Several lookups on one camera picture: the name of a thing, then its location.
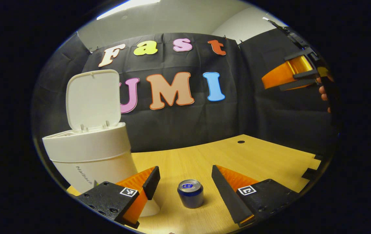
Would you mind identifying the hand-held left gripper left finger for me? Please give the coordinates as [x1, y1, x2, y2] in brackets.
[75, 166, 161, 229]

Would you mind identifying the white desktop garbage bin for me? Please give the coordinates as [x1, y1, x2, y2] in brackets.
[42, 69, 160, 217]

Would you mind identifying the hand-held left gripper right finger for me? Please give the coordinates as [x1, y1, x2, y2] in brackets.
[212, 165, 300, 228]

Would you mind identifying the wooden desktop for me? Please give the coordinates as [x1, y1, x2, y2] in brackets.
[67, 134, 323, 234]

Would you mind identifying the black backdrop cloth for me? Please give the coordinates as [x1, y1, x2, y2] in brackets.
[31, 28, 339, 163]

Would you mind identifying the blue silver pop can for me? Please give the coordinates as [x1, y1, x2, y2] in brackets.
[177, 179, 204, 209]

